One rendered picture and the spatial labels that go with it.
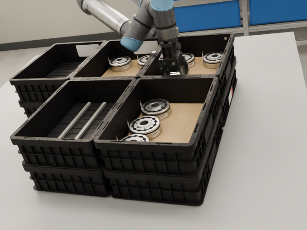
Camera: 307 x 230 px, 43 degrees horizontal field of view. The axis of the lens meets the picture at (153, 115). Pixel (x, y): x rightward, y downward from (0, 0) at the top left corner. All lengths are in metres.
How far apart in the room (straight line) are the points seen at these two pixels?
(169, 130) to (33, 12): 3.98
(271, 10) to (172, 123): 2.34
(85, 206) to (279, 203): 0.59
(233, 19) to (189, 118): 2.29
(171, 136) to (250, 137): 0.32
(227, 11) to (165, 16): 2.19
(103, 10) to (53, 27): 3.47
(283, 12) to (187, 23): 0.81
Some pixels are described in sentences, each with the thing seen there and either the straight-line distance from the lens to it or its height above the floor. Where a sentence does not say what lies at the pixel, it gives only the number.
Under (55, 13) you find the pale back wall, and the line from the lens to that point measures 4.95.
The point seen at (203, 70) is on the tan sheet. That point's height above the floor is 0.83.
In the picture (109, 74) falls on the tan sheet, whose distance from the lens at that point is 1.77.
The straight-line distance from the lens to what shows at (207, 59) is 1.65.
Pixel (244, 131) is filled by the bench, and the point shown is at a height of 0.70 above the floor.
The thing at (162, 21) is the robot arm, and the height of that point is 1.12.
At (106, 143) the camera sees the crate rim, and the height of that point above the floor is 0.93.
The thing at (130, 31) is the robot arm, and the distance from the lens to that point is 1.44.
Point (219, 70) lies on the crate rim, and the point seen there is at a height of 0.93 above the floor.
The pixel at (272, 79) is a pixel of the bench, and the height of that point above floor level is 0.70.
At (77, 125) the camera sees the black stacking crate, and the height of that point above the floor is 0.83.
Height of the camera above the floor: 1.53
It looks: 31 degrees down
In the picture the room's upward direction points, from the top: 12 degrees counter-clockwise
